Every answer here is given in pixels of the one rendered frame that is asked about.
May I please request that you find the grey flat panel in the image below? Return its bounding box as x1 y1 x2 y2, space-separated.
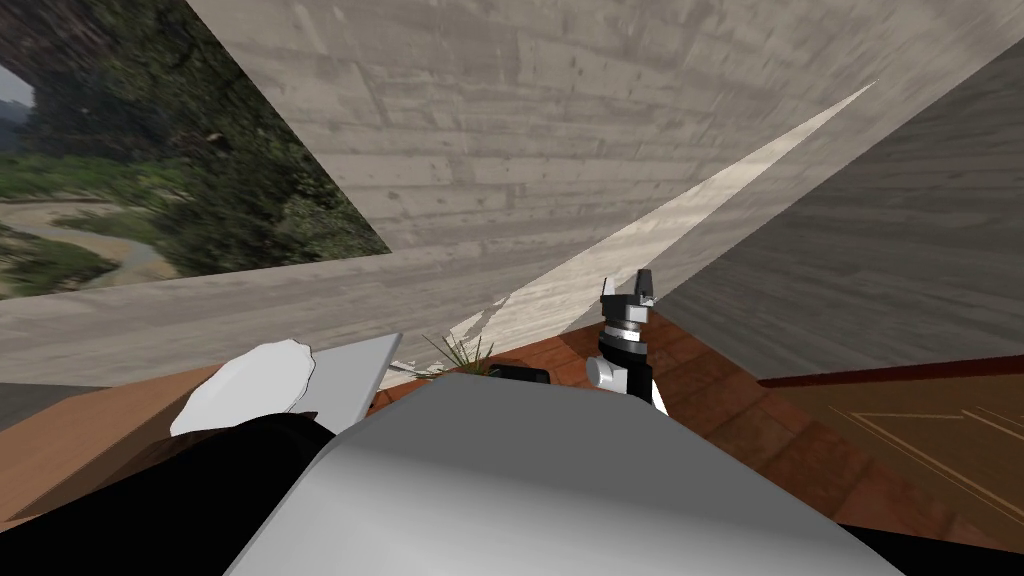
297 333 403 438

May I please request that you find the window with green landscape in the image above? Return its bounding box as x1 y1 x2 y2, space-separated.
0 0 393 302

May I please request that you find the green grass plant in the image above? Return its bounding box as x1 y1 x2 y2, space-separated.
421 333 496 379

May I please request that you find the light brown wooden table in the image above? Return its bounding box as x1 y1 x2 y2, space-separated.
0 364 227 523

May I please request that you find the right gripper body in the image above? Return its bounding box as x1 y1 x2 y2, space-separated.
599 292 657 327

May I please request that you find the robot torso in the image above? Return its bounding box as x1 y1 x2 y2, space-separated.
223 363 907 576

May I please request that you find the dark brown wooden door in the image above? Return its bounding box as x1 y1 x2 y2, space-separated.
755 355 1024 555

